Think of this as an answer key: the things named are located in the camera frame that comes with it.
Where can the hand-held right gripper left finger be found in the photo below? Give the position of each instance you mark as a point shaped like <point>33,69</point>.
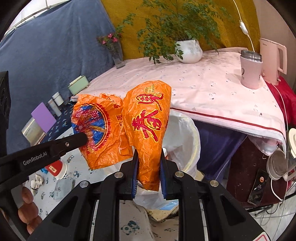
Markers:
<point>135,176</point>

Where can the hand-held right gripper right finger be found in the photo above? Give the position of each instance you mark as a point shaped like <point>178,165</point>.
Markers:
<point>163,176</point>

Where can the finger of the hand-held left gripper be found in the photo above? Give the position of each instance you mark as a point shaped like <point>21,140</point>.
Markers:
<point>71,142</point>

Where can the small red white paper cup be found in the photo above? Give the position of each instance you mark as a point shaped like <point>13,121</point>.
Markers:
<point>165,153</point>

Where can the trash bin with white liner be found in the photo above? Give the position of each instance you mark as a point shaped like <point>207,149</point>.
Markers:
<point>185,143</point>

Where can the orange plastic bag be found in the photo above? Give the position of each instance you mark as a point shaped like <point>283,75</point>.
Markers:
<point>143,111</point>

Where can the person's left hand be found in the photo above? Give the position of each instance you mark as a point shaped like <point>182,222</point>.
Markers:
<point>29,208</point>

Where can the blue plastic wrapper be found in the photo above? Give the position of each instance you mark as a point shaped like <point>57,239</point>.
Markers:
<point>45,171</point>

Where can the navy printed cloth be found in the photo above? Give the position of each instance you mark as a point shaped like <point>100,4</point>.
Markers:
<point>61,122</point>

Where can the large red white paper cup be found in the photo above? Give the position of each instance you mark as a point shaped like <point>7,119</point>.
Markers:
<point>54,169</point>

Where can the gold silver box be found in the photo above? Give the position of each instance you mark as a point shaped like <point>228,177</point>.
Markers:
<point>31,131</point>

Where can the purple box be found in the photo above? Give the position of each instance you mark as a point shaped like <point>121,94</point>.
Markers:
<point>44,118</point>

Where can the tall white bottle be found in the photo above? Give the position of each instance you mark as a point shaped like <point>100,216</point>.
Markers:
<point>54,107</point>

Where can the grey panda print tablecloth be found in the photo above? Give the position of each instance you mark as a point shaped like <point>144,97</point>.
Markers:
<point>131,215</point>

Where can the short white jar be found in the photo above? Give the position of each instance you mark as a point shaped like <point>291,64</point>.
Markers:
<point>57,98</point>

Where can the light green box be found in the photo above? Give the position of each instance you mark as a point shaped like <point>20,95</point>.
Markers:
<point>78,84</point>

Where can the dark purple cloth drape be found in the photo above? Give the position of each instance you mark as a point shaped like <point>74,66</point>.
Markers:
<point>217,148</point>

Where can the dark red cabinet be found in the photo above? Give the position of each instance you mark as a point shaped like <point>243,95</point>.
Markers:
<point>242,173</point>

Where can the glass vase with pink flowers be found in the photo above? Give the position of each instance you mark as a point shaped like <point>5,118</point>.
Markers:
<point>118,58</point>

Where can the black phone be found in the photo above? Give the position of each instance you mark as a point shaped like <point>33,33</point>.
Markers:
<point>259,185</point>

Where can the pink cloth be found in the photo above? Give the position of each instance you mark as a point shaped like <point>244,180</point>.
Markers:
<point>208,88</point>

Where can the blue blanket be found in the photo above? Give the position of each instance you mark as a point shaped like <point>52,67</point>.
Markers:
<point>46,46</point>

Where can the white pink plastic bag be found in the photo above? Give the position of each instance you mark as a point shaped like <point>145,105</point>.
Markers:
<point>266,144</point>

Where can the green plant in white pot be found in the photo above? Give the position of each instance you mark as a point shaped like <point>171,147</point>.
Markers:
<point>188,52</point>

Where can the pink thermos cup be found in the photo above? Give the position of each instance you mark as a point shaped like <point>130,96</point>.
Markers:
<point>251,69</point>

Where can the red cloth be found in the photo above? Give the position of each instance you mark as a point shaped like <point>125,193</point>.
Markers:
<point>286,99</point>

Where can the yellow cloth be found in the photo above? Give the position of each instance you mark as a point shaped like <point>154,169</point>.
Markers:
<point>226,34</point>

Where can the white electric kettle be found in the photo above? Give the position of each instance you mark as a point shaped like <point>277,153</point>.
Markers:
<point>270,60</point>

